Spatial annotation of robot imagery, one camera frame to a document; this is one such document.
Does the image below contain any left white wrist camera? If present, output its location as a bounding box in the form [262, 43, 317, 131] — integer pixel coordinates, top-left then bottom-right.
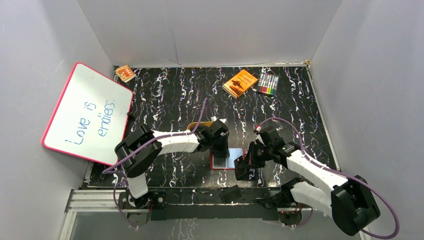
[211, 116, 228, 127]

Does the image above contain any orange oval tray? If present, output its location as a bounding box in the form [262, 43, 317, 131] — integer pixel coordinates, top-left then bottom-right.
[187, 121, 213, 131]

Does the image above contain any pink framed whiteboard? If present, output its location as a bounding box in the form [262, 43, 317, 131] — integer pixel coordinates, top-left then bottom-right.
[41, 62, 134, 166]

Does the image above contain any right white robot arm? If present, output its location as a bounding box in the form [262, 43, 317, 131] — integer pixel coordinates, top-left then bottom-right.
[234, 126, 381, 236]

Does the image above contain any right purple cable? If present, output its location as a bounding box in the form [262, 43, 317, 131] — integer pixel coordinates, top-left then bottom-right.
[254, 117, 401, 240]

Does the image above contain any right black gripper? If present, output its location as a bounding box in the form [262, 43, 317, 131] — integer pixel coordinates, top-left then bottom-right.
[240, 141, 273, 169]

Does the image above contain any orange book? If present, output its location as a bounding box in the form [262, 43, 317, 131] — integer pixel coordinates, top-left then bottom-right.
[222, 69, 258, 99]

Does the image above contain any pack of coloured markers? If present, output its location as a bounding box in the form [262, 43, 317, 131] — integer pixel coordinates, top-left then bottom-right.
[256, 73, 280, 97]

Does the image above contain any red card holder wallet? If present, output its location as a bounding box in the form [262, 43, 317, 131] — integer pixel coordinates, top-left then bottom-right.
[210, 148, 246, 170]

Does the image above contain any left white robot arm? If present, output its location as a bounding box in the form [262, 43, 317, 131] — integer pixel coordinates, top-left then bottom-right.
[114, 119, 230, 208]

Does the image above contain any small orange card box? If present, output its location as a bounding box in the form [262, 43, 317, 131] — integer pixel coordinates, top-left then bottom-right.
[115, 65, 136, 83]

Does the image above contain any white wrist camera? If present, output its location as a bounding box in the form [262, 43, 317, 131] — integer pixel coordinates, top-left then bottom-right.
[211, 116, 228, 127]
[254, 125, 266, 145]

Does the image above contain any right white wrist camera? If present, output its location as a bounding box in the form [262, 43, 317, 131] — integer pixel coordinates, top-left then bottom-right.
[254, 125, 266, 145]

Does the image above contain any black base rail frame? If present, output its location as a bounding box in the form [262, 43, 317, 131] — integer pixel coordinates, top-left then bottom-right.
[66, 187, 364, 229]

